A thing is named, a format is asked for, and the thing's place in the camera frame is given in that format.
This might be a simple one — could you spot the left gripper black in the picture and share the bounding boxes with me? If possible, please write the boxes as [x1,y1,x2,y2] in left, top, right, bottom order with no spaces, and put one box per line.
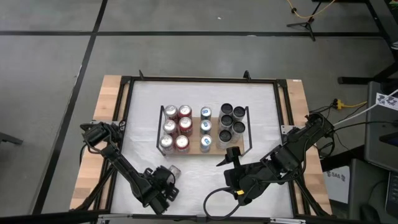
[145,166,180,202]

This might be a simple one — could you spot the black tripod stand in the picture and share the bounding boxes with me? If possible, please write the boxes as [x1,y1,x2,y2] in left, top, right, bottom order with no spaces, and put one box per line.
[285,12,318,42]

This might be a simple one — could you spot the Celsius Peach Vibe can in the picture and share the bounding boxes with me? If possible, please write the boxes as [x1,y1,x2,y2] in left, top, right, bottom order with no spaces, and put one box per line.
[219,114,234,131]
[220,103,234,118]

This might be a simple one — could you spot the white cardboard box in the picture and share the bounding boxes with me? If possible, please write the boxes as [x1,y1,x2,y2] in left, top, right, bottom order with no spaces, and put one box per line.
[323,165,351,205]

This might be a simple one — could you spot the wooden shelf with black frame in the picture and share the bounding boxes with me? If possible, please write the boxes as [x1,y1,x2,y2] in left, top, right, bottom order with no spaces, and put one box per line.
[155,105,253,158]

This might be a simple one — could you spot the orange cable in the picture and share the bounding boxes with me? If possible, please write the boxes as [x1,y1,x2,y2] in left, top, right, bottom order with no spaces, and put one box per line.
[343,100,368,109]

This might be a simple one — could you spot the blue silver Red Bull can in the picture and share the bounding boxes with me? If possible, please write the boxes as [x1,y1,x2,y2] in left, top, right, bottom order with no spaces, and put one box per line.
[200,119,213,136]
[200,106,213,121]
[200,134,214,154]

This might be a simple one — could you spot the black desk leg frame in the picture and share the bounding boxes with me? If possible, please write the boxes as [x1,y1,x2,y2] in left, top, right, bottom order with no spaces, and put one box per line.
[337,0,398,85]

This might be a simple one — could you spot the yellow cable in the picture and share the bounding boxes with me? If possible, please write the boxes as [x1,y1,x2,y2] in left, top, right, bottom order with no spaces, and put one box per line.
[285,0,336,19]

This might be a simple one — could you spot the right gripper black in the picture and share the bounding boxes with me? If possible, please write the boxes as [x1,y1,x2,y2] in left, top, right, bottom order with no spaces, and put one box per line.
[216,147,269,206]

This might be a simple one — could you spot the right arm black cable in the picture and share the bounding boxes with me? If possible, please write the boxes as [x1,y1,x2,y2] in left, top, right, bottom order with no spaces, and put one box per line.
[203,182,261,221]

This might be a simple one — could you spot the white paper tag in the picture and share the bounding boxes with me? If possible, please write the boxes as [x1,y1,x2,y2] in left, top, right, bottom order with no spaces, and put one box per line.
[375,92,398,111]

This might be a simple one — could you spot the red Fanta can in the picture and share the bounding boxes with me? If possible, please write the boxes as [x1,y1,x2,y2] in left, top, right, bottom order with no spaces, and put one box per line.
[174,134,190,154]
[178,116,193,136]
[178,105,193,119]

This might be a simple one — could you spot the grey chair base leg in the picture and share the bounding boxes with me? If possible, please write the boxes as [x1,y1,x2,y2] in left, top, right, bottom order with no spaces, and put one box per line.
[0,132,24,146]

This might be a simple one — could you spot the white cable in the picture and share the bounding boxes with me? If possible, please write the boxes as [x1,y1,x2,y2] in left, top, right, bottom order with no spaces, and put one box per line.
[326,89,398,131]

